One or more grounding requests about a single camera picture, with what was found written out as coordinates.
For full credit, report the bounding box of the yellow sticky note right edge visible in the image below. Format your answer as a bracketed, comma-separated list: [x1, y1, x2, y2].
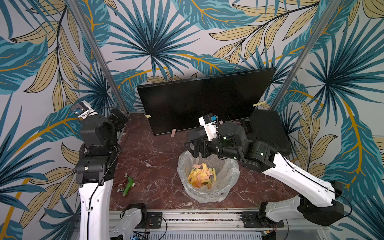
[253, 101, 266, 107]

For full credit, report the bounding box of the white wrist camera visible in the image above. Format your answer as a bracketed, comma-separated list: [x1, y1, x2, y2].
[71, 101, 98, 121]
[199, 114, 218, 142]

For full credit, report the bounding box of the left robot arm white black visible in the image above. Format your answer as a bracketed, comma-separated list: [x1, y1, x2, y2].
[71, 101, 147, 240]

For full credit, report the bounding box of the aluminium right corner post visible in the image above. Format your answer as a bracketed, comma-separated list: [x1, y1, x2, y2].
[270, 1, 342, 111]

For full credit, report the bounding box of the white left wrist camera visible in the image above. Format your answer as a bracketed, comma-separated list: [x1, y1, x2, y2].
[71, 101, 98, 121]

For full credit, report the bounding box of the bin with clear plastic bag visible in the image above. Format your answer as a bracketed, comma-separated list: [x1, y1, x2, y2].
[177, 151, 240, 204]

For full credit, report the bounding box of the black plastic tool case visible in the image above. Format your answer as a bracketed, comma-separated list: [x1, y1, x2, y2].
[248, 110, 292, 157]

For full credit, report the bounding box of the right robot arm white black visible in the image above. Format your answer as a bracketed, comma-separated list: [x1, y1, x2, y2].
[184, 122, 346, 226]

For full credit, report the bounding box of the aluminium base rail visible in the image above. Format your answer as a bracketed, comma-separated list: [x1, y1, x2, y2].
[71, 209, 328, 240]

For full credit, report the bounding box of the aluminium left corner post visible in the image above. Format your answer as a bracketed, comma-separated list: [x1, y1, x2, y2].
[67, 0, 129, 116]

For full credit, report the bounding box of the green toy on table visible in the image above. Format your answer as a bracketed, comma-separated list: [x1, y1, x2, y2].
[117, 173, 136, 197]

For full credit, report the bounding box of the pile of discarded sticky notes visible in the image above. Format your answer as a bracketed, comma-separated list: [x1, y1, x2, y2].
[188, 163, 217, 189]

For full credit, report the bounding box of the black computer monitor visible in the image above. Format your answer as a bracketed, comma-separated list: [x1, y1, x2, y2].
[137, 68, 276, 135]

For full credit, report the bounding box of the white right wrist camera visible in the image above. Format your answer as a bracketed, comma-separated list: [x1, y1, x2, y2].
[199, 114, 218, 142]

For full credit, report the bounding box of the aluminium corner post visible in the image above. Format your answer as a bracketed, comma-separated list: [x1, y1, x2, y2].
[270, 1, 342, 111]
[67, 0, 129, 116]

